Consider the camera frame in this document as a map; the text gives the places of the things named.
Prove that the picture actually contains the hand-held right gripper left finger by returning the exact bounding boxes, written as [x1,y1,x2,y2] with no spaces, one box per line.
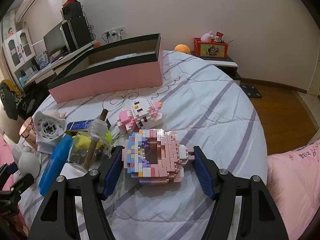
[27,145,123,240]

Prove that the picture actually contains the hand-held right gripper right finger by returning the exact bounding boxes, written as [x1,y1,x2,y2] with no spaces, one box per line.
[193,145,290,240]

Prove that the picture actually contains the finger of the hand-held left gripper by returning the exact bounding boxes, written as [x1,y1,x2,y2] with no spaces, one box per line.
[0,163,18,180]
[10,173,35,197]

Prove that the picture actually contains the pastel building block donut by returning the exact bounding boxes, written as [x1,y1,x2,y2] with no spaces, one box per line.
[124,128,195,184]

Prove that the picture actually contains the glass bottle with brown wick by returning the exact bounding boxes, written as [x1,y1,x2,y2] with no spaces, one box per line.
[67,109,112,173]

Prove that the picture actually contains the rose gold round tin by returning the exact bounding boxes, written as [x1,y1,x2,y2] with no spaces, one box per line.
[19,117,38,145]

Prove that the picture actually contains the white round vented device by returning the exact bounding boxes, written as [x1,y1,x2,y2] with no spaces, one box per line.
[32,110,67,154]

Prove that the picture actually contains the white pink building block cat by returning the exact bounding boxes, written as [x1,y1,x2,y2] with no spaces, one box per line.
[118,99,164,133]

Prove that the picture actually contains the pink storage box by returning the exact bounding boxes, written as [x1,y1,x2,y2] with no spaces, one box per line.
[47,33,163,104]

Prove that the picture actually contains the white rabbit figure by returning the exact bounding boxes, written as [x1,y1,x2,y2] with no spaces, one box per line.
[12,144,40,179]

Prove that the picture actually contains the blue highlighter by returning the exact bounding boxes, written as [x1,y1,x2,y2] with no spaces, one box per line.
[38,134,74,195]

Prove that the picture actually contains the dark blue flat box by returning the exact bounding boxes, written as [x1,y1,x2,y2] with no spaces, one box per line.
[66,118,111,133]

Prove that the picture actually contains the dark patterned jacket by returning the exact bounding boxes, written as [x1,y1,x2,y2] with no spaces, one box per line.
[0,79,27,120]

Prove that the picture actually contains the pink embroidered quilt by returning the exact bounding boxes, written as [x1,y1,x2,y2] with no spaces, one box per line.
[266,139,320,240]

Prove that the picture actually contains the black bathroom scale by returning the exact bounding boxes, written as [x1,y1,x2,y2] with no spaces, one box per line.
[240,84,262,98]

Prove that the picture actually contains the black white low cabinet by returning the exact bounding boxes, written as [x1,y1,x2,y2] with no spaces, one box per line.
[189,51,242,79]

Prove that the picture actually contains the blue white carton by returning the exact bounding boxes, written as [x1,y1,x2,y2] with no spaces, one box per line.
[35,52,49,69]

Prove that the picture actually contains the white desk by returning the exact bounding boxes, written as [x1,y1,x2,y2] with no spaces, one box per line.
[14,42,100,93]

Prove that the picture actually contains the white glass door cabinet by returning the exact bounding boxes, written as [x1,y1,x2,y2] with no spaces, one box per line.
[2,27,35,68]

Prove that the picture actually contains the red printed crate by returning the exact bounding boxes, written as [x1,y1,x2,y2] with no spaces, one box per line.
[193,37,229,58]

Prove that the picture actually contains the orange plush toy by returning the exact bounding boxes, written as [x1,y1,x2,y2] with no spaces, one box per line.
[174,44,192,55]

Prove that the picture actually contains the black computer monitor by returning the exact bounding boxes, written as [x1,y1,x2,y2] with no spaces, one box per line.
[43,24,70,58]

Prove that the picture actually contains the black computer tower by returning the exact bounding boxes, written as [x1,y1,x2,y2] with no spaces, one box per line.
[61,15,92,52]

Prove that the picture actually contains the white air conditioner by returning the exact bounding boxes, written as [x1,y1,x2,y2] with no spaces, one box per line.
[15,0,45,22]

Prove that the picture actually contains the black speaker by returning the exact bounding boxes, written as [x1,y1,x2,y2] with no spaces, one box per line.
[60,1,83,20]

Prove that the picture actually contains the black power cable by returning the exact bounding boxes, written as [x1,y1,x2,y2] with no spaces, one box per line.
[101,31,123,44]

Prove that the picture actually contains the white wall outlets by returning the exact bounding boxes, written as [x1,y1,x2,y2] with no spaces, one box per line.
[104,25,125,38]

